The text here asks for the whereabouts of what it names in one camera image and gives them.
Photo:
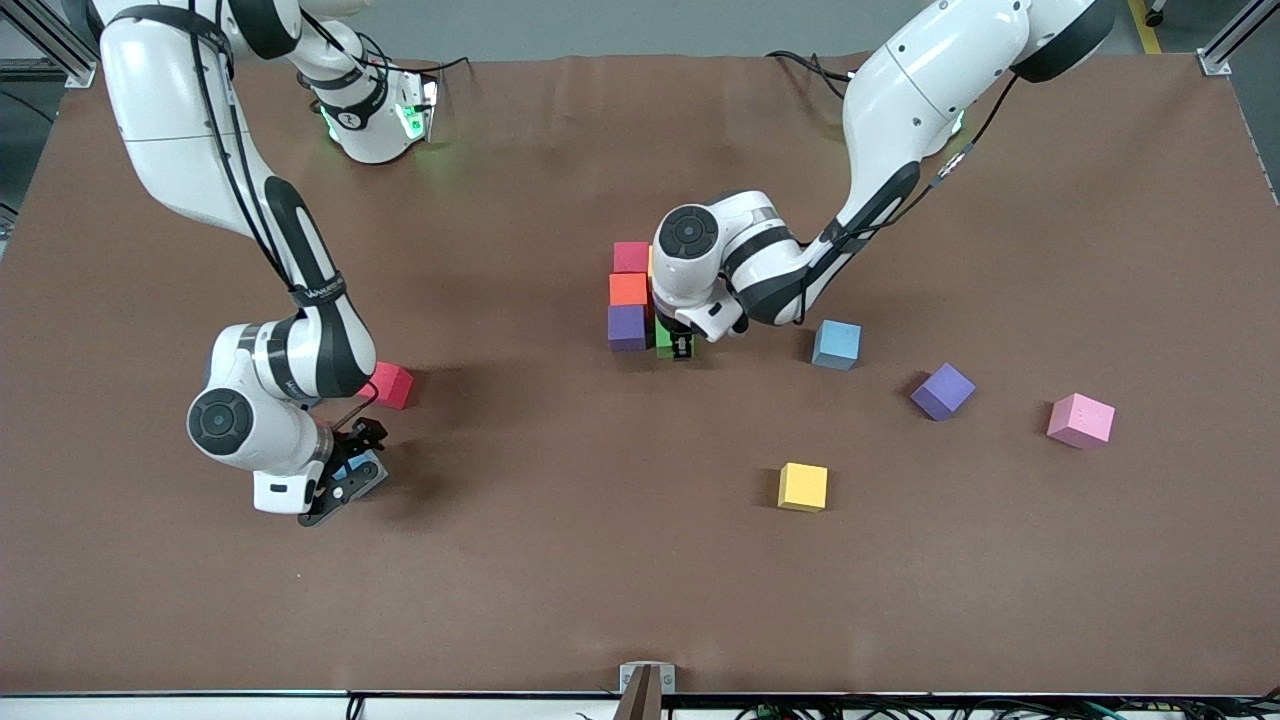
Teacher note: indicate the green foam cube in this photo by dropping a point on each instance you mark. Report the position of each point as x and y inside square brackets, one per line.
[664, 347]

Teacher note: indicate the blue foam cube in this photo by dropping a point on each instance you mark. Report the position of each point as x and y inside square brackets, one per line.
[366, 470]
[836, 343]

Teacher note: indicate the purple foam cube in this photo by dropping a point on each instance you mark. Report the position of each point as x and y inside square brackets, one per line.
[942, 390]
[627, 327]

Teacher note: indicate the orange foam cube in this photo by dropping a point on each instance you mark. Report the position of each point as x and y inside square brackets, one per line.
[629, 289]

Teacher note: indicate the red foam cube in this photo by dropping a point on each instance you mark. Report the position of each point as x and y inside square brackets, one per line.
[395, 385]
[631, 257]

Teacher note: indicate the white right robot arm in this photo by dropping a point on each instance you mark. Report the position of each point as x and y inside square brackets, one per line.
[180, 110]

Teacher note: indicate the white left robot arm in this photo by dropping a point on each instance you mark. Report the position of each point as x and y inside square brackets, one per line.
[900, 100]

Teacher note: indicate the yellow foam cube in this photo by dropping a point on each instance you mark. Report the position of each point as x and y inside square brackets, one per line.
[803, 485]

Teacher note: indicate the brown table mat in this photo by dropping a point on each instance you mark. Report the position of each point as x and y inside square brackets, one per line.
[640, 560]

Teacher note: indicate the pink dotted foam cube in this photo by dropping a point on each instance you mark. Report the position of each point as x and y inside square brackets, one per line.
[1080, 420]

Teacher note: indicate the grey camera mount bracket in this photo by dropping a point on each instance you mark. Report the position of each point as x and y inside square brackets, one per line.
[647, 690]

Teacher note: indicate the aluminium frame profile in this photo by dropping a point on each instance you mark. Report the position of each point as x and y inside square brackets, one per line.
[60, 50]
[1225, 50]

